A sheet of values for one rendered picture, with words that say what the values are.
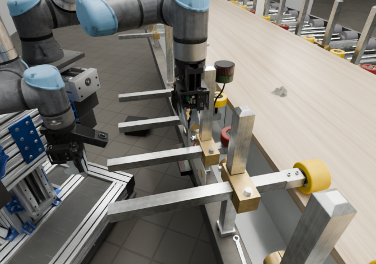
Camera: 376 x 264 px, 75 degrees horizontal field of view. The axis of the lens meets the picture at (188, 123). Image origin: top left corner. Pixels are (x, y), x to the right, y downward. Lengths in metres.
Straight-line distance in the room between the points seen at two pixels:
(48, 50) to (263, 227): 1.03
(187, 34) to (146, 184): 1.47
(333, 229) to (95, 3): 0.50
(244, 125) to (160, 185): 1.40
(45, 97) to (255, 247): 0.75
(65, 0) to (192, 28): 0.66
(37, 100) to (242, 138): 0.47
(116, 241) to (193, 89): 1.26
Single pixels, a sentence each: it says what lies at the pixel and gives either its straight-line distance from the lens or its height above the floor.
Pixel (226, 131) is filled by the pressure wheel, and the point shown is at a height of 0.90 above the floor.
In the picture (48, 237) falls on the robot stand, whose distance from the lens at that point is 1.55.
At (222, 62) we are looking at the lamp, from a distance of 0.74.
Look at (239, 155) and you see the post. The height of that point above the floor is 1.03.
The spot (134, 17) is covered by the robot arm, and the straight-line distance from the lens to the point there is 0.55.
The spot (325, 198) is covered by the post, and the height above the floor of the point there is 1.18.
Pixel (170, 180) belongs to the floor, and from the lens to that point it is 1.88.
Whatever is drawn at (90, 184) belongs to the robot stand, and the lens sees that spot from 1.69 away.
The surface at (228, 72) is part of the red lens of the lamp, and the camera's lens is 0.72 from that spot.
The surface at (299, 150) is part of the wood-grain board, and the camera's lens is 0.84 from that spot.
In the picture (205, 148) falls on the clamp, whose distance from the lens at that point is 0.82.
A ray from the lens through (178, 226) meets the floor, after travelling 1.66.
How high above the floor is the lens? 1.41
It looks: 36 degrees down
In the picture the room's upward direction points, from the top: straight up
